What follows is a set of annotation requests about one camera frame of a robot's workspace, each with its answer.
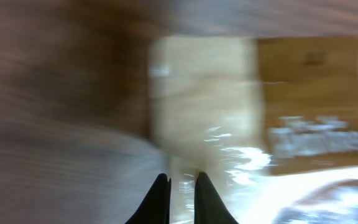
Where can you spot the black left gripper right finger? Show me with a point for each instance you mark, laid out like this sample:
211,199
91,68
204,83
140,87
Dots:
209,207

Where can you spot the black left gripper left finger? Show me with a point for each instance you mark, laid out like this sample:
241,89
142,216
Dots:
155,207

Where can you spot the brown cookie snack bag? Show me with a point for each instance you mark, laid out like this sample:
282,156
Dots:
273,123

